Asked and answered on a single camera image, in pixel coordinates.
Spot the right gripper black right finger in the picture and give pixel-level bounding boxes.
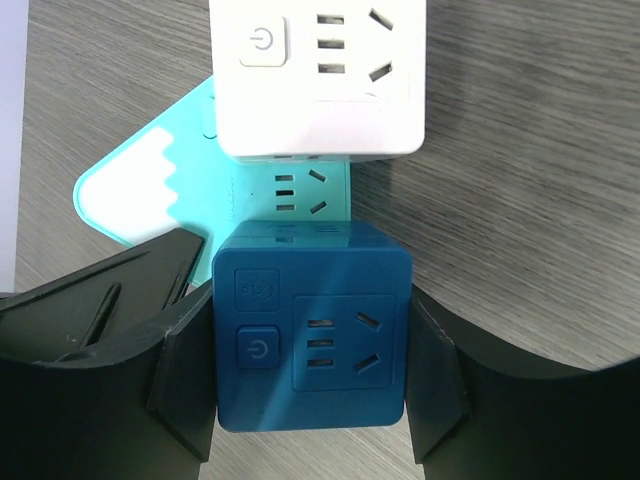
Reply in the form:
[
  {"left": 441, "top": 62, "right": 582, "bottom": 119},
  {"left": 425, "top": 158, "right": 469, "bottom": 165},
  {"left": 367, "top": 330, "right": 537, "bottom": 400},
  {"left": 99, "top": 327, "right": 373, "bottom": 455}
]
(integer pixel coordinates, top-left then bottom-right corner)
[{"left": 406, "top": 289, "right": 639, "bottom": 480}]

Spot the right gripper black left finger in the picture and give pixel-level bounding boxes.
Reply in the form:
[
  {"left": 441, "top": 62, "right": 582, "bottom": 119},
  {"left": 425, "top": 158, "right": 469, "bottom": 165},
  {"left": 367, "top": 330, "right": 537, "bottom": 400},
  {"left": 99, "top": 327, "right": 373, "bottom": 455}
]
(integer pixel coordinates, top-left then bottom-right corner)
[{"left": 1, "top": 228, "right": 216, "bottom": 479}]

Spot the blue cube socket plug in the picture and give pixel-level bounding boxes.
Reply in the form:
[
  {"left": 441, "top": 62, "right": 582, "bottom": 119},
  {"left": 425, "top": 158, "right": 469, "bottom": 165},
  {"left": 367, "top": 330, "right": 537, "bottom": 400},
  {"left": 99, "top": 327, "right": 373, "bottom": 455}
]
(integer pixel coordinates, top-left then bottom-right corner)
[{"left": 212, "top": 221, "right": 413, "bottom": 432}]

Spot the teal triangular socket base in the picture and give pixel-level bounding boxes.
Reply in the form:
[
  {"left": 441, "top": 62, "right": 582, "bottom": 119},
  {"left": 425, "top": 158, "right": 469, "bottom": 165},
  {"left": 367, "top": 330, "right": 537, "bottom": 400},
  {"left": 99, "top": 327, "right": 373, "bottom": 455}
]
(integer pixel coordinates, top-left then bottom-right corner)
[{"left": 73, "top": 78, "right": 351, "bottom": 286}]

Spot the white cube socket plug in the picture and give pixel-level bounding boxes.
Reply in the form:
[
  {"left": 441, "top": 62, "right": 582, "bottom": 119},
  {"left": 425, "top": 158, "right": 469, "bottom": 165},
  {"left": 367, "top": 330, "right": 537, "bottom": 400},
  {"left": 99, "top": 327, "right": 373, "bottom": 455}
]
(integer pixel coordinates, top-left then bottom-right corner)
[{"left": 209, "top": 1, "right": 428, "bottom": 162}]

